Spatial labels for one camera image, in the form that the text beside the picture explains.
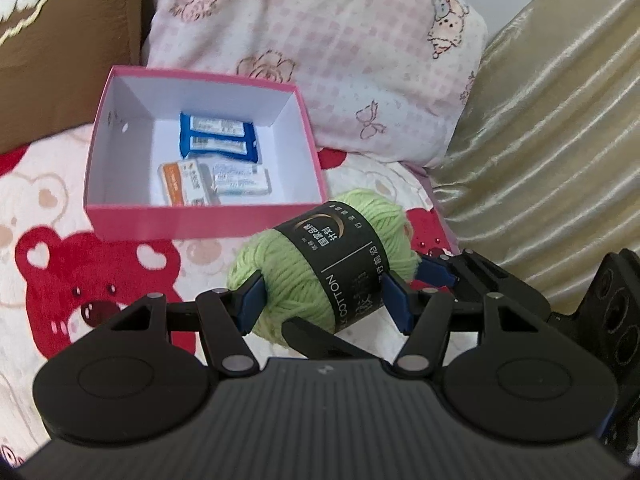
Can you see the gold satin cloth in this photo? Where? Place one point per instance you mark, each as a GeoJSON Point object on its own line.
{"type": "Point", "coordinates": [550, 135]}

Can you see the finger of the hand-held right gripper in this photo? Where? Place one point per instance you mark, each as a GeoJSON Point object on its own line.
{"type": "Point", "coordinates": [431, 271]}
{"type": "Point", "coordinates": [315, 342]}

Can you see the blue snack packet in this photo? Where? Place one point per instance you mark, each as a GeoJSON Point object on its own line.
{"type": "Point", "coordinates": [220, 135]}

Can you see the green yarn ball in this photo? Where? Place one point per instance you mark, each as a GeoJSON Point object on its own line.
{"type": "Point", "coordinates": [290, 275]}

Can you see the clear case with orange label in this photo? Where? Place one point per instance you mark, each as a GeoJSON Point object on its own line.
{"type": "Point", "coordinates": [182, 182]}

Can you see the pink cardboard box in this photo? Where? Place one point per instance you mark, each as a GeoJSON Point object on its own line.
{"type": "Point", "coordinates": [200, 222]}

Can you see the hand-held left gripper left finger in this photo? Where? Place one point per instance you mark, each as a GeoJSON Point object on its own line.
{"type": "Point", "coordinates": [250, 305]}

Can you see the pink checkered pillow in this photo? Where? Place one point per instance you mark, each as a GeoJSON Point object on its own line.
{"type": "Point", "coordinates": [325, 50]}

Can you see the small white blue packet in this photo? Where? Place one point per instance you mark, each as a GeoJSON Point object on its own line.
{"type": "Point", "coordinates": [242, 180]}

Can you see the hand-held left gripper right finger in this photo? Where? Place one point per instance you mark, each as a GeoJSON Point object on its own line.
{"type": "Point", "coordinates": [397, 305]}

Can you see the pink cloth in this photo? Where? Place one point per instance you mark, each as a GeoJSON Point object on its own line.
{"type": "Point", "coordinates": [12, 457]}

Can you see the brown pillow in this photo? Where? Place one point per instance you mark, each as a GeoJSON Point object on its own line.
{"type": "Point", "coordinates": [65, 70]}

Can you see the bear printed blanket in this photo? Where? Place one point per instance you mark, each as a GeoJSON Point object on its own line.
{"type": "Point", "coordinates": [75, 270]}

